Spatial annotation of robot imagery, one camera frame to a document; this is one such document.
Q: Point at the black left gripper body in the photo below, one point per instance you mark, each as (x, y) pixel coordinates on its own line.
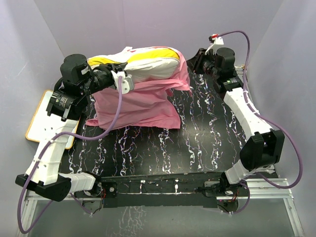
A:
(102, 78)

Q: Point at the aluminium frame rails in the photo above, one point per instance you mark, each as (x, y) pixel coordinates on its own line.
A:
(257, 187)

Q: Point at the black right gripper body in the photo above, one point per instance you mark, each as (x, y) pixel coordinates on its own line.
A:
(206, 65)

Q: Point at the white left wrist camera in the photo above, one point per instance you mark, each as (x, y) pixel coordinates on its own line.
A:
(123, 80)

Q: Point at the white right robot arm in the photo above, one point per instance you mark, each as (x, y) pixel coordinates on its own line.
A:
(263, 144)

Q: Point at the white yellow pillow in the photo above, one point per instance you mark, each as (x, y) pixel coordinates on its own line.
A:
(144, 64)

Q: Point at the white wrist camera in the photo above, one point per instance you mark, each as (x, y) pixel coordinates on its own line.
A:
(216, 42)
(123, 80)

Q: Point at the small whiteboard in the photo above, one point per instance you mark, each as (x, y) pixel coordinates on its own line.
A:
(47, 118)

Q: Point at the pink satin pillowcase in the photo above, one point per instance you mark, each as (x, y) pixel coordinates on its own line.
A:
(148, 105)

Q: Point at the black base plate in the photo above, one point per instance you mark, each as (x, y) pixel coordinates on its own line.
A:
(204, 189)

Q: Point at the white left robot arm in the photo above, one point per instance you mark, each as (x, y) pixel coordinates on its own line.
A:
(78, 81)

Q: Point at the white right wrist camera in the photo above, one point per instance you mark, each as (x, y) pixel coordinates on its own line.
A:
(216, 42)

